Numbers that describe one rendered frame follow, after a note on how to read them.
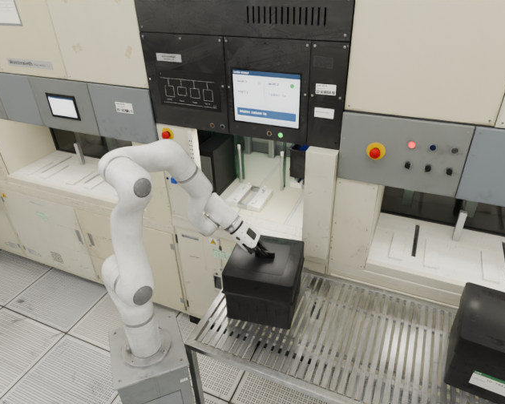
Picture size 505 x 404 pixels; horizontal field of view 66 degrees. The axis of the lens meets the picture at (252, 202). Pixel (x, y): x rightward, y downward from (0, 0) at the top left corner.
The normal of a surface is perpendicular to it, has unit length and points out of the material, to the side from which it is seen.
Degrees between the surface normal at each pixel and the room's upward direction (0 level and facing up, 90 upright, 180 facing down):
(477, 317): 0
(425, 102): 90
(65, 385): 0
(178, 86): 90
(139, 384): 90
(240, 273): 0
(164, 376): 90
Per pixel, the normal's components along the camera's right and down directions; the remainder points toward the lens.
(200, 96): -0.40, 0.50
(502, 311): -0.03, -0.84
